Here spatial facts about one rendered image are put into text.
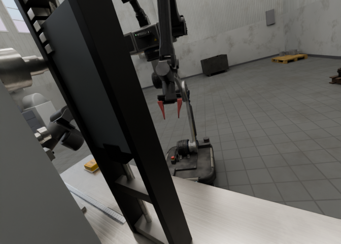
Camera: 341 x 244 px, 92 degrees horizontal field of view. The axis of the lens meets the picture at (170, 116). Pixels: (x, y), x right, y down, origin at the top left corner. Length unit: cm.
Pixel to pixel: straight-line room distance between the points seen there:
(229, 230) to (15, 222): 38
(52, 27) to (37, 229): 28
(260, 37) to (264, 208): 872
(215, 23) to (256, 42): 200
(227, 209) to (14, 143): 44
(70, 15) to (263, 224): 51
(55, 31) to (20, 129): 15
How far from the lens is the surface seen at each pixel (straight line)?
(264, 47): 911
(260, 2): 913
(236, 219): 48
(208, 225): 48
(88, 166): 88
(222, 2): 890
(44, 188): 29
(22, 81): 36
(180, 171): 170
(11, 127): 27
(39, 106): 746
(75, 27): 27
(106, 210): 63
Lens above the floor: 129
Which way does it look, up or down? 19 degrees down
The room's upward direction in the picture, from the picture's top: 16 degrees counter-clockwise
